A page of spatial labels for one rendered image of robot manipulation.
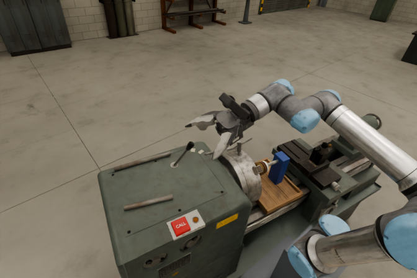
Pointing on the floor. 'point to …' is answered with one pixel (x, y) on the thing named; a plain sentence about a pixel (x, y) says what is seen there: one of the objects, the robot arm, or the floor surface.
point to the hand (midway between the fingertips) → (196, 141)
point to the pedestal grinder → (247, 5)
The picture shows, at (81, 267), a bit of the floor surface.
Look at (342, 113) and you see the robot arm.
